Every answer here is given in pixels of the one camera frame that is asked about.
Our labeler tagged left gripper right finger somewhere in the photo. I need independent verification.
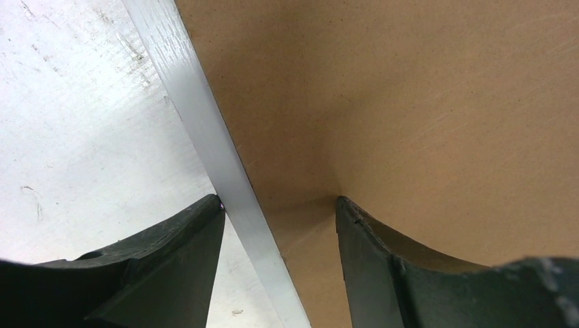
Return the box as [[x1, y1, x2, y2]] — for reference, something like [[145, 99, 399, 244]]
[[335, 196, 578, 327]]

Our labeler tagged white brown backing board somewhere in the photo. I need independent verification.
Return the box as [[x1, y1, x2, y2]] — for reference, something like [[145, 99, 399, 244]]
[[177, 1, 578, 327]]

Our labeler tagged white picture frame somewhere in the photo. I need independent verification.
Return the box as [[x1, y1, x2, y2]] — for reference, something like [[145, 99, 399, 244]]
[[124, 1, 311, 327]]

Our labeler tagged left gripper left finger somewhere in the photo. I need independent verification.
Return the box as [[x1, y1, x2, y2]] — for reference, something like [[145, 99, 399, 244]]
[[1, 194, 225, 327]]

